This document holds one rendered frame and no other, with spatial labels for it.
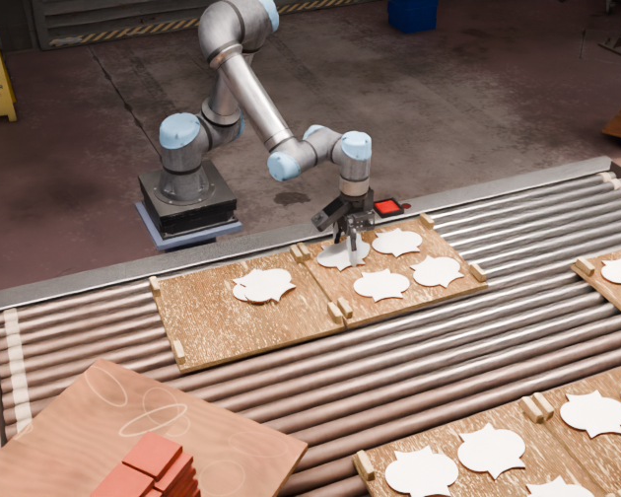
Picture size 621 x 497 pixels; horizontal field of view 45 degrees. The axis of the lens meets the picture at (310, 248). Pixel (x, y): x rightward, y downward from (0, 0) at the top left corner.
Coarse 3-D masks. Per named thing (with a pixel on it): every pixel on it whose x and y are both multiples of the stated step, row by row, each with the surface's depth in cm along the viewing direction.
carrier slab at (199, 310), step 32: (288, 256) 208; (192, 288) 197; (224, 288) 197; (192, 320) 186; (224, 320) 186; (256, 320) 186; (288, 320) 186; (320, 320) 186; (192, 352) 177; (224, 352) 177; (256, 352) 178
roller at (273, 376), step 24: (576, 288) 200; (480, 312) 191; (504, 312) 192; (384, 336) 184; (408, 336) 184; (432, 336) 186; (312, 360) 177; (336, 360) 178; (216, 384) 171; (240, 384) 171; (264, 384) 172
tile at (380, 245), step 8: (392, 232) 217; (400, 232) 217; (408, 232) 217; (376, 240) 213; (384, 240) 213; (392, 240) 213; (400, 240) 213; (408, 240) 213; (416, 240) 213; (376, 248) 210; (384, 248) 210; (392, 248) 210; (400, 248) 210; (408, 248) 210; (416, 248) 210
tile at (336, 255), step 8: (344, 240) 213; (328, 248) 209; (336, 248) 209; (344, 248) 209; (320, 256) 206; (328, 256) 206; (336, 256) 206; (344, 256) 206; (360, 256) 206; (320, 264) 204; (328, 264) 204; (336, 264) 203; (344, 264) 203; (360, 264) 204
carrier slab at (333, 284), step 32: (416, 224) 222; (384, 256) 208; (416, 256) 208; (448, 256) 208; (320, 288) 198; (352, 288) 197; (416, 288) 197; (448, 288) 197; (480, 288) 198; (352, 320) 186
